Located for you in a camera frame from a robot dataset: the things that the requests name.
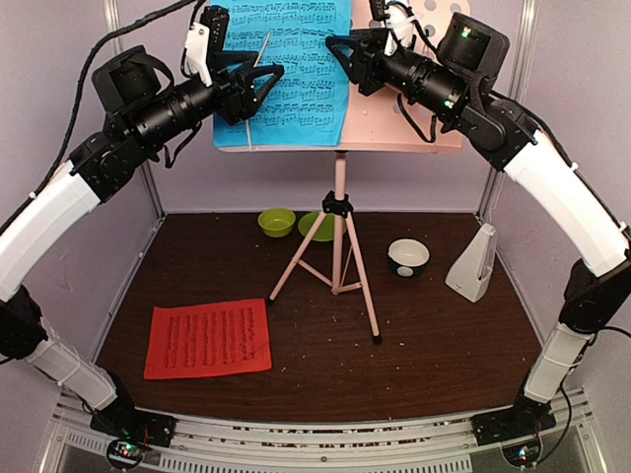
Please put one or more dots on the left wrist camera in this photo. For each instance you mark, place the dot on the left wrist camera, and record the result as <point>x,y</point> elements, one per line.
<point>205,36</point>

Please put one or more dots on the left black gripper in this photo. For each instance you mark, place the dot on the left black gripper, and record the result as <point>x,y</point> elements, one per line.
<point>245,101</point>

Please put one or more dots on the aluminium front rail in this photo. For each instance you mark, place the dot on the aluminium front rail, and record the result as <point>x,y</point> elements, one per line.
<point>434,444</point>

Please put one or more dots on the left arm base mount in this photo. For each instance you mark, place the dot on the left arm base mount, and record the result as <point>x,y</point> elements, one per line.
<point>123,420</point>

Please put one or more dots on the white and navy bowl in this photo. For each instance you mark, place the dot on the white and navy bowl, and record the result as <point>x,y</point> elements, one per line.
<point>407,257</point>

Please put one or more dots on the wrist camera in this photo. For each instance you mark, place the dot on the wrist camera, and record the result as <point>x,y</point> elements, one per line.
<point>399,20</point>
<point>205,36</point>

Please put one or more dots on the aluminium frame post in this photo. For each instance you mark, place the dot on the aluminium frame post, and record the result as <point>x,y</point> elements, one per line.
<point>112,22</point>
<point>520,74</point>

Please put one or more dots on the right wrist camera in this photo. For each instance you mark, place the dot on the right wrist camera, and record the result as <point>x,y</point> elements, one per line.
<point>399,20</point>

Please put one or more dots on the blue sheet music paper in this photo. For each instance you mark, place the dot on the blue sheet music paper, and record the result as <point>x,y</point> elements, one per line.
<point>307,107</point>

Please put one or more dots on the lime green bowl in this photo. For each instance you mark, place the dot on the lime green bowl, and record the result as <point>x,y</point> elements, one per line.
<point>277,222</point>

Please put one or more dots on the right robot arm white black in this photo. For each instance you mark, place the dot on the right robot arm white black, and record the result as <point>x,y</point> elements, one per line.
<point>456,84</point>

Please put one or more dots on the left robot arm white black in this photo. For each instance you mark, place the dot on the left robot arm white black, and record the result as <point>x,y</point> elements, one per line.
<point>142,116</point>

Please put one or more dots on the left aluminium frame post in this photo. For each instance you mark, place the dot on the left aluminium frame post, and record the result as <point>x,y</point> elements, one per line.
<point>112,22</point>

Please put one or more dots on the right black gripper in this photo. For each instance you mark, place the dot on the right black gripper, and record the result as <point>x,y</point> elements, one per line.
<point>366,56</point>

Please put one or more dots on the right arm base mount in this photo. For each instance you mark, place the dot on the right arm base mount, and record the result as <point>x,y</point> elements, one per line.
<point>526,417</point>

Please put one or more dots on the right aluminium frame post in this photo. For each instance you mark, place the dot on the right aluminium frame post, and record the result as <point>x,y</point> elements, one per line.
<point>520,74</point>

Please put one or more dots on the red sheet music paper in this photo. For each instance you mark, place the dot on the red sheet music paper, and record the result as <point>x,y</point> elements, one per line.
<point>208,340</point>

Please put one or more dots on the white metronome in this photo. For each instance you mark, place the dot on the white metronome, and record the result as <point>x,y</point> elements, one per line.
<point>470,275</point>

